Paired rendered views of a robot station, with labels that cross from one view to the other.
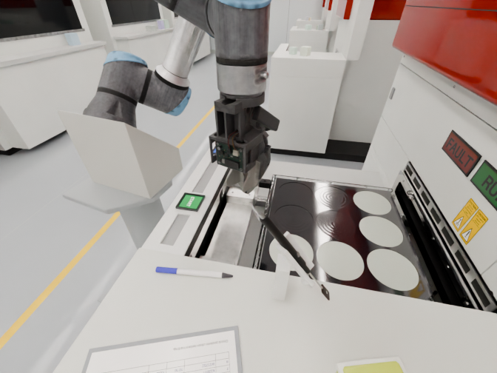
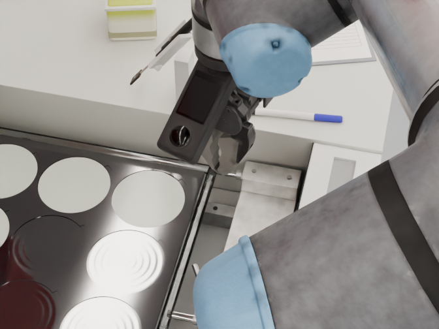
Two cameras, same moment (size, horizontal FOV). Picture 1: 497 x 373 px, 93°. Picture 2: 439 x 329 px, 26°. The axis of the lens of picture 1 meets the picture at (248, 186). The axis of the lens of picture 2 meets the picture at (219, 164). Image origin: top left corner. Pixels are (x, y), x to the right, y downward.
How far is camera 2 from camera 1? 1.28 m
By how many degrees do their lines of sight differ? 92
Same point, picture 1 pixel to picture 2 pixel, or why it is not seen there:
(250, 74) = not seen: outside the picture
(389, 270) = (8, 167)
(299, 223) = (117, 248)
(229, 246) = (252, 226)
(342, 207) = (11, 284)
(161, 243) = (354, 164)
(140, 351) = (326, 56)
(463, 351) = (19, 52)
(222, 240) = not seen: hidden behind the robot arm
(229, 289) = not seen: hidden behind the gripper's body
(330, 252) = (83, 194)
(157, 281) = (336, 110)
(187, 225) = (322, 188)
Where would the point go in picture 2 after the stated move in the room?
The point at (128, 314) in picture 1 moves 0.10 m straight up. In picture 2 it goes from (354, 83) to (362, 30)
